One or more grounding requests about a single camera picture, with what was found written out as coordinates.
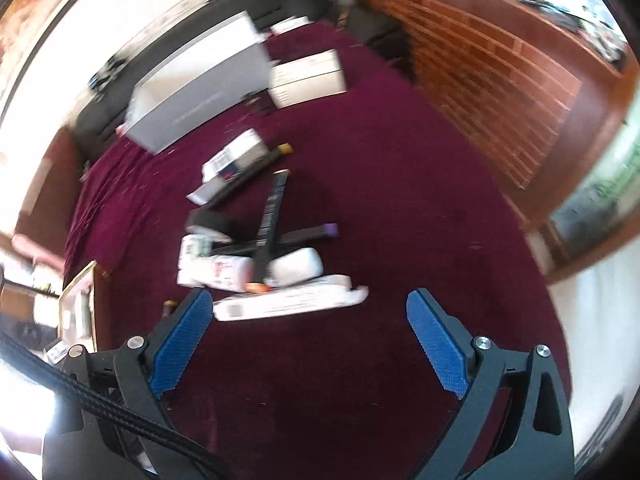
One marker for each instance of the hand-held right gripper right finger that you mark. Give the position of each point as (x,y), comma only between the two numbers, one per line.
(437,345)

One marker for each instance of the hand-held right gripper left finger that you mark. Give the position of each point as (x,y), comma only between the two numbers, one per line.
(182,340)

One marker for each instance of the glue tube with orange nozzle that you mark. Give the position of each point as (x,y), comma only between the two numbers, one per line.
(220,270)

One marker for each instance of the small white green box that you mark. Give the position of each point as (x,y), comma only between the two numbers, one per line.
(192,247)

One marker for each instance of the long white package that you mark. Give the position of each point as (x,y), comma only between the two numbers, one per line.
(280,305)

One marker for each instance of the gold-rimmed white tray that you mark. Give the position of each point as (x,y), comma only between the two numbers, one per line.
(75,305)

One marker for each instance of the black tape roll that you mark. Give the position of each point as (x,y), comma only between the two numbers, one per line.
(205,220)

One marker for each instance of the white bottle with red label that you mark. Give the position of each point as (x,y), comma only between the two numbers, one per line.
(300,262)

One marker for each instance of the black marker orange cap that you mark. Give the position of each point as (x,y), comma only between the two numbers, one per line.
(272,210)

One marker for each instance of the black pen with gold cap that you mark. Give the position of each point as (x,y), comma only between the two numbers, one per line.
(260,162)

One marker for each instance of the white carton with barcode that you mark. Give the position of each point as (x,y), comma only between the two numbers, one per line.
(235,152)

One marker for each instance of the maroon velvet tablecloth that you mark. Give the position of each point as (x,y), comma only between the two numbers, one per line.
(375,185)

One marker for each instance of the large grey cardboard box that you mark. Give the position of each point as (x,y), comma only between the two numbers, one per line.
(200,85)

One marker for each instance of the brick-patterned wooden counter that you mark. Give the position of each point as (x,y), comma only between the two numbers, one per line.
(490,75)

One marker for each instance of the white cardboard box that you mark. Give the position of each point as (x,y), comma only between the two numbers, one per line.
(307,80)

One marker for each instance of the black stool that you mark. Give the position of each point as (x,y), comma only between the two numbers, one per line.
(375,30)

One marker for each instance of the white flat box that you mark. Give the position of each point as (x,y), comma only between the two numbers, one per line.
(290,25)

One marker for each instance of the black sofa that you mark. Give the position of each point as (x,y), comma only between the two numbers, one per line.
(280,0)

